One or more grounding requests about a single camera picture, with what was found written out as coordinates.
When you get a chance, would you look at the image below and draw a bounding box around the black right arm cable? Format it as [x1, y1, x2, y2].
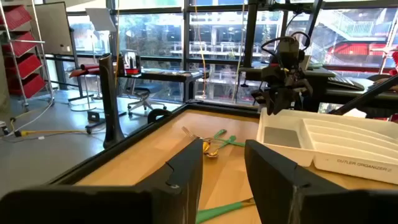
[260, 30, 312, 57]

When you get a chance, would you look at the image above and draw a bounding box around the red padded stool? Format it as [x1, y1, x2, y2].
[68, 63, 101, 111]

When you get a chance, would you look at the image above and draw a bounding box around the black keyboard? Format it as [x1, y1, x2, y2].
[326, 76, 365, 91]

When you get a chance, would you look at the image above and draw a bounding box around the gold spoon green handle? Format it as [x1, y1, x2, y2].
[202, 129, 228, 154]
[206, 135, 238, 159]

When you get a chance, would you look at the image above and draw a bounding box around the gold fork green handle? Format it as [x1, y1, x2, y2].
[182, 126, 246, 147]

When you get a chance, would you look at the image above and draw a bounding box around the white cutlery organizer tray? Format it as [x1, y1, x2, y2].
[256, 108, 398, 185]

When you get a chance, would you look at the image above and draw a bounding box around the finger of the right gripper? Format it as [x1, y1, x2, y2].
[287, 79, 313, 110]
[264, 88, 282, 116]

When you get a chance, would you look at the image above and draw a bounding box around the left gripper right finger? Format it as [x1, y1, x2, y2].
[244, 139, 398, 224]

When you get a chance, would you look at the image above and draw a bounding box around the red plastic storage bin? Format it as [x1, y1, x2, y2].
[1, 30, 38, 57]
[8, 73, 47, 99]
[0, 4, 32, 30]
[6, 53, 43, 78]

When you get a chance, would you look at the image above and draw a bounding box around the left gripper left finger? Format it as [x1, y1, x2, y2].
[0, 138, 205, 224]

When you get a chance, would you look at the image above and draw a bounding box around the black clamp handle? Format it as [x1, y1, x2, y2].
[147, 108, 172, 124]

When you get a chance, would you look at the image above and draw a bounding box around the black office chair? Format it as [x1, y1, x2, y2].
[126, 86, 168, 118]

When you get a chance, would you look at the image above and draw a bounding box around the black tapered floor post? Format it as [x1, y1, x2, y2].
[98, 53, 126, 149]

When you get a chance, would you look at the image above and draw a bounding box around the grey whiteboard on stand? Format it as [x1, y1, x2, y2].
[33, 1, 75, 57]

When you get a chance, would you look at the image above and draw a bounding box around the yellow floor cable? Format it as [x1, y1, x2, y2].
[14, 129, 91, 138]

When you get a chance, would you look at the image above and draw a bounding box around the yellow hanging cord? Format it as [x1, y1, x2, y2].
[194, 0, 208, 99]

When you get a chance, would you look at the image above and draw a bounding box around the black office desk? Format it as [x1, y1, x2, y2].
[117, 68, 206, 103]
[239, 67, 398, 110]

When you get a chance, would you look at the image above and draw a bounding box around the gold knife green handle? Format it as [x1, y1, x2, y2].
[195, 197, 256, 224]

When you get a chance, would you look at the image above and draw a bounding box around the white tilted panel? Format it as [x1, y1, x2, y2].
[85, 7, 118, 32]

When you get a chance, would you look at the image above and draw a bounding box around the metal wire shelf rack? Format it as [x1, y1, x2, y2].
[0, 0, 55, 108]

